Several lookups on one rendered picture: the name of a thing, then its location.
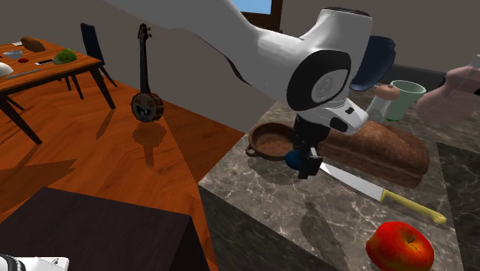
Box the small blue ball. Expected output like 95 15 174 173
283 149 303 170

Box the wooden dining table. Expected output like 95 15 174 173
0 36 118 146

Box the brown clay bowl with handles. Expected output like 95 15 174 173
245 122 302 162

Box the dark robot stand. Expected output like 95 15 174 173
0 186 212 271

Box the yellow handled kitchen knife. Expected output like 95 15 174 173
318 161 448 226

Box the brown bread loaf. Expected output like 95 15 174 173
315 119 432 189

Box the pale green cup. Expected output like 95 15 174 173
385 79 428 122

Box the window with brown frame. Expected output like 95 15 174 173
230 0 285 34

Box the white shaker with brown cap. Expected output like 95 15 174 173
365 83 402 125

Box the dark blue bowl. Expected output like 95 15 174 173
349 35 397 92

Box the dark blue chair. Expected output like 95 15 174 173
80 22 118 89

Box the red apple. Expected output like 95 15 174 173
365 220 435 271

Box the dark banjo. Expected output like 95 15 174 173
130 23 165 123

